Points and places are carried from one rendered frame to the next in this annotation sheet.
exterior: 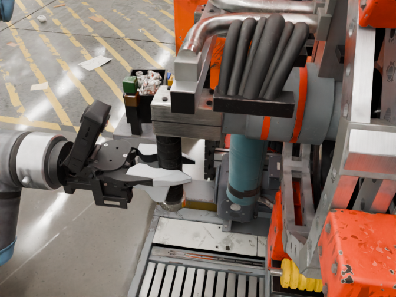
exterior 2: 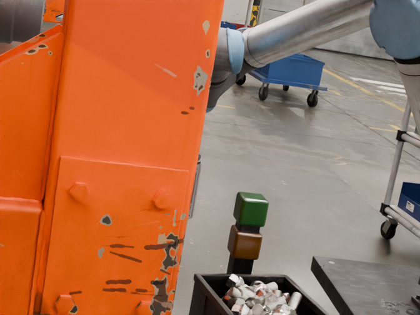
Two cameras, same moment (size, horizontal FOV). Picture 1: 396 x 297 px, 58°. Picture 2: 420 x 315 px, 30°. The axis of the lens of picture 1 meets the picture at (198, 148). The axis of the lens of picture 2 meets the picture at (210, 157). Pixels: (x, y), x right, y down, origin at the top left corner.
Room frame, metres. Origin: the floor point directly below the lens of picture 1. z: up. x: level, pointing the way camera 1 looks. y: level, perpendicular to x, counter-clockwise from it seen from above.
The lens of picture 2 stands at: (1.94, -0.27, 0.95)
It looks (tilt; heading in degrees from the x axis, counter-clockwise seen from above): 13 degrees down; 157
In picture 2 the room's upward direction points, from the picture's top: 10 degrees clockwise
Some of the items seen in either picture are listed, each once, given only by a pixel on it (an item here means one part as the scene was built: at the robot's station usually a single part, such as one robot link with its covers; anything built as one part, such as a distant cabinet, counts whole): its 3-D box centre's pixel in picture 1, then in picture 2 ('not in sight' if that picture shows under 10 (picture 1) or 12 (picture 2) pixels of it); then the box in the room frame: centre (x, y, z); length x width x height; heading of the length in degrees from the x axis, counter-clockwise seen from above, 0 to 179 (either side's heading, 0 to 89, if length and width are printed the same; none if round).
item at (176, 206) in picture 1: (170, 165); not in sight; (0.40, 0.04, 0.83); 0.04 x 0.04 x 0.16
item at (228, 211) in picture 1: (276, 204); not in sight; (0.83, -0.27, 0.26); 0.42 x 0.18 x 0.35; 81
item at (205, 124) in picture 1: (189, 111); not in sight; (0.39, 0.01, 0.93); 0.09 x 0.05 x 0.05; 81
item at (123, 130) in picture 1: (151, 106); not in sight; (1.17, 0.18, 0.44); 0.43 x 0.17 x 0.03; 171
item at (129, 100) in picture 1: (132, 98); (244, 242); (0.98, 0.21, 0.59); 0.04 x 0.04 x 0.04; 81
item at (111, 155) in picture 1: (98, 170); not in sight; (0.41, 0.16, 0.80); 0.12 x 0.08 x 0.09; 81
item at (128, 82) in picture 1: (130, 84); (250, 209); (0.98, 0.21, 0.64); 0.04 x 0.04 x 0.04; 81
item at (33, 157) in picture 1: (46, 162); not in sight; (0.42, 0.24, 0.81); 0.10 x 0.05 x 0.09; 171
